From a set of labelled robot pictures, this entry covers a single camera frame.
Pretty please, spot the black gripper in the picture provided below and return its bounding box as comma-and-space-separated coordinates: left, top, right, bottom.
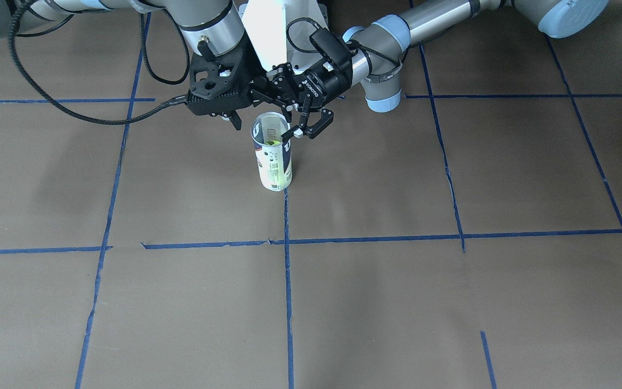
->
187, 41, 268, 131
251, 59, 354, 140

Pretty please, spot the Wilson tennis ball can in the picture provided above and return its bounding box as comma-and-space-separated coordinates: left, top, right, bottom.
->
250, 112, 292, 192

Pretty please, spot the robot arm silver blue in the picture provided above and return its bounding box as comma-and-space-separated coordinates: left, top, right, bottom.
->
0, 1, 262, 130
239, 1, 608, 139

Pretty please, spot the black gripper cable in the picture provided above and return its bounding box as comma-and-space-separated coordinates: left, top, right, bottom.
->
8, 0, 191, 126

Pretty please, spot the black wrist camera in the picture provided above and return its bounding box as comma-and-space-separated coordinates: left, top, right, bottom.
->
309, 29, 352, 69

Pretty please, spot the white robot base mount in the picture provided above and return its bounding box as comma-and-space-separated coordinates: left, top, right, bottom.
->
239, 1, 328, 75

